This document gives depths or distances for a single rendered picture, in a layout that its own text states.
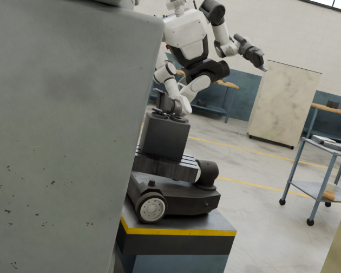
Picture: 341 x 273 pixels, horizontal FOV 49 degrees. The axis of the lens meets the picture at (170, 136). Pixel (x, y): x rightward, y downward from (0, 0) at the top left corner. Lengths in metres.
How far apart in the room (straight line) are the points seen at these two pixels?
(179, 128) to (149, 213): 0.69
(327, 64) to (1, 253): 9.76
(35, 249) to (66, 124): 0.40
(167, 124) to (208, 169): 0.84
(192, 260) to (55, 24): 1.96
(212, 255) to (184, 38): 1.44
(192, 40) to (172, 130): 0.65
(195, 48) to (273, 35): 7.60
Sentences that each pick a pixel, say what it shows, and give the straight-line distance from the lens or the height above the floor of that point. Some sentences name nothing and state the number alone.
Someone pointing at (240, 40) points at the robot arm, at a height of 1.60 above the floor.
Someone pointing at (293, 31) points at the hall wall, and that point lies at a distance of 10.06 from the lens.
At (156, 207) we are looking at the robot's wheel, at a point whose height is 0.51.
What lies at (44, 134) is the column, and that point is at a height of 1.19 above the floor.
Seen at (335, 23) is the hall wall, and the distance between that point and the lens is 10.48.
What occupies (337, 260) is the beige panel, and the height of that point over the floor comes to 0.42.
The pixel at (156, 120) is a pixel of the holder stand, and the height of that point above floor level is 1.11.
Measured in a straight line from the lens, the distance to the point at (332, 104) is 10.09.
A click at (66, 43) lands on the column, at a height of 1.44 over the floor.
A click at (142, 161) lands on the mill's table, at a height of 0.92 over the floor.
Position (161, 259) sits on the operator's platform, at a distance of 2.53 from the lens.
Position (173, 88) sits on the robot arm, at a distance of 2.21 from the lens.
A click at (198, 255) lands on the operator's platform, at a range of 2.64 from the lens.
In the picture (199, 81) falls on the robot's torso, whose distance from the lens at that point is 2.42.
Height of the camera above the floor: 1.51
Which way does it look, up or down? 14 degrees down
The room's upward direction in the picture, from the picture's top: 14 degrees clockwise
